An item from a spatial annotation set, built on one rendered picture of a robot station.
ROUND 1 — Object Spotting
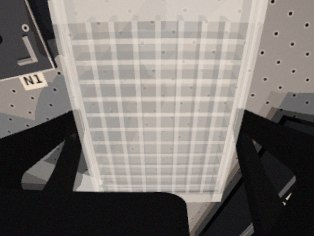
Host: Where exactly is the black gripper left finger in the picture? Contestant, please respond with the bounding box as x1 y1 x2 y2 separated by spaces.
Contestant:
0 111 82 191

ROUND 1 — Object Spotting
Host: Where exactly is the white label reading n1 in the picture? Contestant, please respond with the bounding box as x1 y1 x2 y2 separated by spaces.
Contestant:
19 72 48 90

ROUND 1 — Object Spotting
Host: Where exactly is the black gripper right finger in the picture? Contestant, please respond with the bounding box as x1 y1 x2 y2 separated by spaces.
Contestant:
236 109 314 236

